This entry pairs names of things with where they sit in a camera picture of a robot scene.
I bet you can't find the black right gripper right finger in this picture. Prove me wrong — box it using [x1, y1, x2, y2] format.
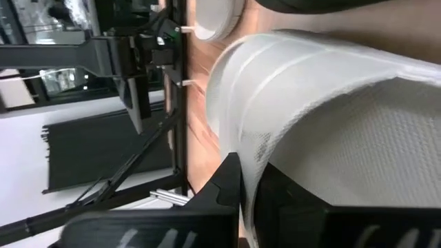
[254, 164, 441, 248]

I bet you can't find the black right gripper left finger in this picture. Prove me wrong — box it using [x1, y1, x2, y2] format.
[58, 151, 242, 248]

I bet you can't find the grey rubber slide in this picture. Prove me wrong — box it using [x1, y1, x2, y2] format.
[191, 0, 246, 43]
[205, 29, 441, 248]

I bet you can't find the black ribbed panel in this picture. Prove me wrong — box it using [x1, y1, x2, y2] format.
[40, 106, 175, 194]

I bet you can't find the silver metal bracket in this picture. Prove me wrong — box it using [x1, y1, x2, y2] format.
[149, 188, 191, 207]

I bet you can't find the black aluminium table frame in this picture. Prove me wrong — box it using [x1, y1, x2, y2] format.
[0, 0, 190, 247]

